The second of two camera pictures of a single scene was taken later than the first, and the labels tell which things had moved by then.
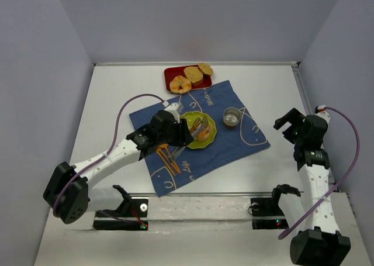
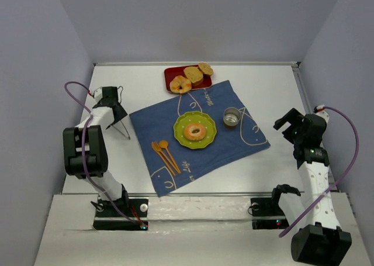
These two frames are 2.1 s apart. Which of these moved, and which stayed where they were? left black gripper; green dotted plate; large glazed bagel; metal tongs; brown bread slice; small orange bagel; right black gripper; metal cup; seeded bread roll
Moved: left black gripper; metal tongs; small orange bagel
Stayed: seeded bread roll; right black gripper; large glazed bagel; brown bread slice; metal cup; green dotted plate
